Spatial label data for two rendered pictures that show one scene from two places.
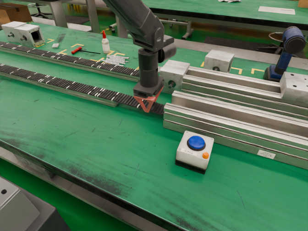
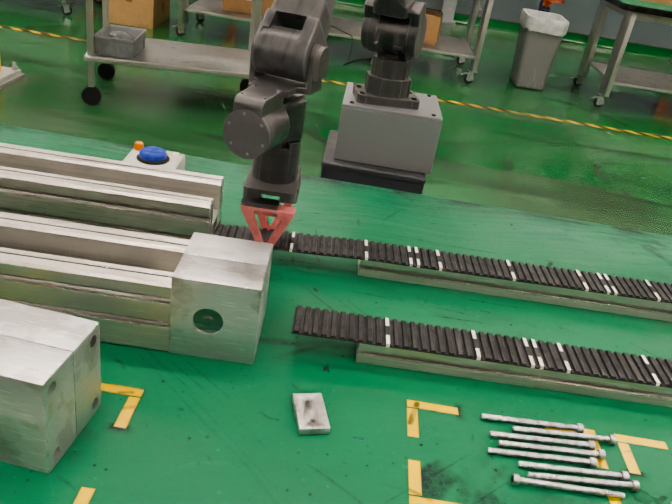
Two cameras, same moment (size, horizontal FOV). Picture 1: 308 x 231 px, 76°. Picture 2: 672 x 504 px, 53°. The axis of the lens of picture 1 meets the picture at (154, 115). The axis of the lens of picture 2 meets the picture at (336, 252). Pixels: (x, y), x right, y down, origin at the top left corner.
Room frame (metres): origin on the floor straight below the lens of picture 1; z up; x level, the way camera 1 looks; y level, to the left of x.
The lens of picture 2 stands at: (1.30, -0.24, 1.24)
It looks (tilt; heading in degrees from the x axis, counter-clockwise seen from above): 28 degrees down; 155
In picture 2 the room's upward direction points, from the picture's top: 10 degrees clockwise
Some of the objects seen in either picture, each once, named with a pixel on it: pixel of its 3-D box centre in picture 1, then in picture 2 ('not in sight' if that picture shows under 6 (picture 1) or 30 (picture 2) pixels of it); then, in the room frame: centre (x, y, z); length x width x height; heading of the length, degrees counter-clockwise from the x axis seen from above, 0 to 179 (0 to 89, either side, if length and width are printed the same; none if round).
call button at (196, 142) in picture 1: (196, 143); (153, 156); (0.34, -0.11, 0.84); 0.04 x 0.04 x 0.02
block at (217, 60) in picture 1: (217, 66); (28, 373); (0.79, -0.27, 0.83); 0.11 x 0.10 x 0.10; 149
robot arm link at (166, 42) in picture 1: (156, 42); (272, 96); (0.57, -0.01, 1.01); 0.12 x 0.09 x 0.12; 139
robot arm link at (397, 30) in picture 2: not in sight; (395, 39); (0.17, 0.34, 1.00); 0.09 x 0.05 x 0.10; 139
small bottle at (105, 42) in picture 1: (105, 41); not in sight; (1.05, 0.26, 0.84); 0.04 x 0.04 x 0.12
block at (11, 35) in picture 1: (15, 32); not in sight; (1.23, 0.84, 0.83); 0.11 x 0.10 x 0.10; 160
